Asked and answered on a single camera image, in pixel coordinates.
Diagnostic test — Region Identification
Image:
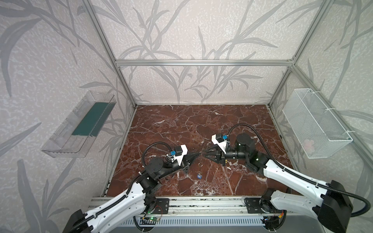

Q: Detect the green felt pad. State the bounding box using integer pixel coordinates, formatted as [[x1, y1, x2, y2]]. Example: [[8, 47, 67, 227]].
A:
[[72, 102, 115, 137]]

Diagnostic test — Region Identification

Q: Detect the small circuit board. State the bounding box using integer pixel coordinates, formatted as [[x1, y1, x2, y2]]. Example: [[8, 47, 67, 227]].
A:
[[141, 216, 161, 225]]

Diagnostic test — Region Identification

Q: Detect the pink object in basket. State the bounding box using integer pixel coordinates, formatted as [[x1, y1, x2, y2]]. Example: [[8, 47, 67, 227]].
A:
[[303, 139, 315, 150]]

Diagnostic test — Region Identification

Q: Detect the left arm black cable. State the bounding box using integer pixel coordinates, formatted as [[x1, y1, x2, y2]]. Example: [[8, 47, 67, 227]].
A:
[[66, 141, 173, 233]]

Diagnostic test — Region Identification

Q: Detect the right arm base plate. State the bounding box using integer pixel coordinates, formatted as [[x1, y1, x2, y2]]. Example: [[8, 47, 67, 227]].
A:
[[244, 197, 283, 215]]

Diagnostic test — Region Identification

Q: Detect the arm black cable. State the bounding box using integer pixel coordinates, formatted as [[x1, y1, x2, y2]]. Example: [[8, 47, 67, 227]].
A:
[[66, 141, 173, 233], [227, 123, 372, 218]]

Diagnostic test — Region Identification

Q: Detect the white wire mesh basket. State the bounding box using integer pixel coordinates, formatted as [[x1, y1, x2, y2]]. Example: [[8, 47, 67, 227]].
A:
[[283, 88, 353, 159]]

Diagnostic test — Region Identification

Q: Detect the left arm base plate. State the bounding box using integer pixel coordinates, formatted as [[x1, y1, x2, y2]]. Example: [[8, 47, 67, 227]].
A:
[[145, 198, 170, 215]]

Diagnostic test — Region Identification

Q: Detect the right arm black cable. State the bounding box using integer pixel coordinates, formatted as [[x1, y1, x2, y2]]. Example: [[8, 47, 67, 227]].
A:
[[227, 123, 372, 218]]

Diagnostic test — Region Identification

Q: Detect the clear plastic wall bin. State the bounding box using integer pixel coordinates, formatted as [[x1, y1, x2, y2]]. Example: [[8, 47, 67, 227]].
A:
[[41, 91, 117, 158]]

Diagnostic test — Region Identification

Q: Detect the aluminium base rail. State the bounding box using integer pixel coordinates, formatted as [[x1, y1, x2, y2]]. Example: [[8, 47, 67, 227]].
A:
[[84, 196, 330, 217]]

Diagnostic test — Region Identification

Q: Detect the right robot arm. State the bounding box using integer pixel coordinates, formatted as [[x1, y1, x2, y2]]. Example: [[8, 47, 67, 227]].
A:
[[204, 133, 353, 233]]

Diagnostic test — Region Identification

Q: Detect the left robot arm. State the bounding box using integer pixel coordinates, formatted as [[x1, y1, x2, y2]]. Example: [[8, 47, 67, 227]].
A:
[[63, 152, 200, 233]]

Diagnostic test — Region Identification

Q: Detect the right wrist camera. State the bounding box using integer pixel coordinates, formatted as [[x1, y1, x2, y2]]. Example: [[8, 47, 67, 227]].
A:
[[211, 133, 230, 154]]

